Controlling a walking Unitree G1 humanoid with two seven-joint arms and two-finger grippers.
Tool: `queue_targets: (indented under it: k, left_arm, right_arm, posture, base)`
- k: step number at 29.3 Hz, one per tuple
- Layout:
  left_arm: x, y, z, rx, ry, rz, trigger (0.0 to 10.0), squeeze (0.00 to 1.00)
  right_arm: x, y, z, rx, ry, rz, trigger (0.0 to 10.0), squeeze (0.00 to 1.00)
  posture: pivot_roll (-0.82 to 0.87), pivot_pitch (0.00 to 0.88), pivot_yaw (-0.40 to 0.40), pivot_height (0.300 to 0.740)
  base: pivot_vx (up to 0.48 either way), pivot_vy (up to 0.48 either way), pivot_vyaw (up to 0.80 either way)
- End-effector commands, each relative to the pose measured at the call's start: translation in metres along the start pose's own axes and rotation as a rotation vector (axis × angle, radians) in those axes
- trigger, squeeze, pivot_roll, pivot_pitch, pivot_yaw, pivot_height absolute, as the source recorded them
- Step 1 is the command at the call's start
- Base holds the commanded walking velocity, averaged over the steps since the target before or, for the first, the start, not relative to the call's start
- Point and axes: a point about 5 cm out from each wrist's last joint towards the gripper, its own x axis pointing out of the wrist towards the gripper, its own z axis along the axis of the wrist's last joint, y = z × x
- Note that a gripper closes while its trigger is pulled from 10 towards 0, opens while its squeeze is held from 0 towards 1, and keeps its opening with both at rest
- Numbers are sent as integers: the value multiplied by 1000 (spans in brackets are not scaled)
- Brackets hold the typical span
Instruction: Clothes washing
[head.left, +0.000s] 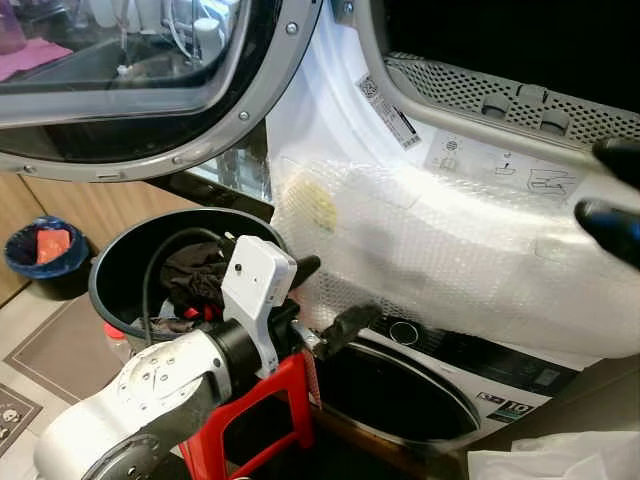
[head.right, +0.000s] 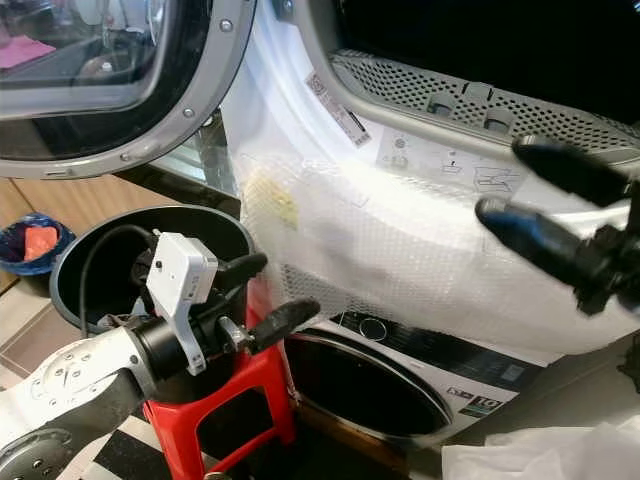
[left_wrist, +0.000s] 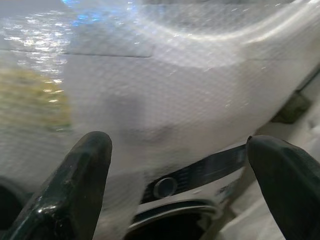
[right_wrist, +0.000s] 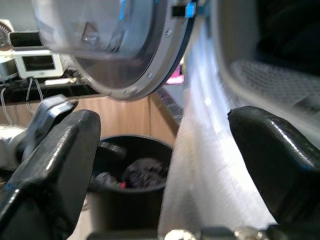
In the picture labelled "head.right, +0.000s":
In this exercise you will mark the white plastic bag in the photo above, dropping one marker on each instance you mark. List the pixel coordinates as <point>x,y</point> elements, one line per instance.
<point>540,455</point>

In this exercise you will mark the grey perforated drum opening rim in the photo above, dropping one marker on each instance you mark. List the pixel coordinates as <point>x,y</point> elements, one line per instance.
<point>460,95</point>

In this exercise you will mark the grey rimmed glass dryer door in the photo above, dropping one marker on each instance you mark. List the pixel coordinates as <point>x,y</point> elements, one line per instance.
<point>210,110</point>

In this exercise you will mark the white dryer machine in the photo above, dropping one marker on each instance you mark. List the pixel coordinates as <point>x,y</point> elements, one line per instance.
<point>290,110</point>

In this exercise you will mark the yellow round patch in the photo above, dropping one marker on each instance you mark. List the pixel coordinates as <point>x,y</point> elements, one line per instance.
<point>272,205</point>

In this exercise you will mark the white instruction sticker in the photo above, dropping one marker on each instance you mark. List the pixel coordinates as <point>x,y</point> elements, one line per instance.
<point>450,160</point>

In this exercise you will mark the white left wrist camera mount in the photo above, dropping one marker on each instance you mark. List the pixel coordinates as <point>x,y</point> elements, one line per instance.
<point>185,280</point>

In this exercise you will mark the white washing machine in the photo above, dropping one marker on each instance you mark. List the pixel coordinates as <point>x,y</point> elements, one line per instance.
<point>490,375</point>

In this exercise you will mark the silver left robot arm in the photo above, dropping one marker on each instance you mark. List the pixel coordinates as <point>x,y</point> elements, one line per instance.
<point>100,380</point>

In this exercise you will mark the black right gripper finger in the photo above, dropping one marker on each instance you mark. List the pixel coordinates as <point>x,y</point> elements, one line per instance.
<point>530,235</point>
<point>570,170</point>

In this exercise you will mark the black white striped mat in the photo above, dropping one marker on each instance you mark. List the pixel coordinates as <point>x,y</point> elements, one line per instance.
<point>125,450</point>

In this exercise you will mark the blue waste bin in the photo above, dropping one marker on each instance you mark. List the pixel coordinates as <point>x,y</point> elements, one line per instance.
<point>12,255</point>

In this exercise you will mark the wooden cabinet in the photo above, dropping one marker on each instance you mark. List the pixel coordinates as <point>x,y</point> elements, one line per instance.
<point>100,205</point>

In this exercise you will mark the black plastic bucket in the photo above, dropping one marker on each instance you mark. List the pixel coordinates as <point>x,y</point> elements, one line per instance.
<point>80,265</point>

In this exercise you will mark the white barcode label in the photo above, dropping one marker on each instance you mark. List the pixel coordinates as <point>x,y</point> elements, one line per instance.
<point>338,110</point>

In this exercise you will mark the black round washer door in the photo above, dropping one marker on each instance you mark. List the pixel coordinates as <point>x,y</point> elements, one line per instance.
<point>360,390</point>

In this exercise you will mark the red item in bin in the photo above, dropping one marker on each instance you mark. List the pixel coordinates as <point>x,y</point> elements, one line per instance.
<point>40,243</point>

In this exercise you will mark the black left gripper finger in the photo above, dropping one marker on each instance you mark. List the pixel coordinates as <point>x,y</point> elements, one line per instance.
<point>245,268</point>
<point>285,320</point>

